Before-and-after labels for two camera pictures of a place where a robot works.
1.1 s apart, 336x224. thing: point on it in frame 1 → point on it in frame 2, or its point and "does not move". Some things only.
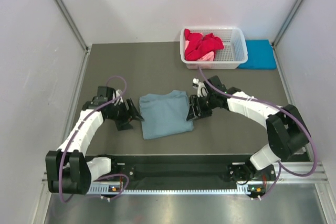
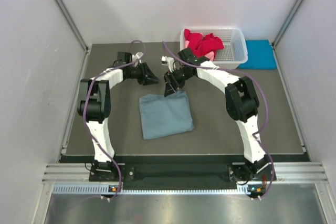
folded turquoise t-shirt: (260, 55) does not move
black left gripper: (131, 114) → (146, 72)
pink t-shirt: (208, 56) does not move
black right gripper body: (207, 103) → (180, 76)
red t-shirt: (200, 44) does not move
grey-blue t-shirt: (165, 114) does not move
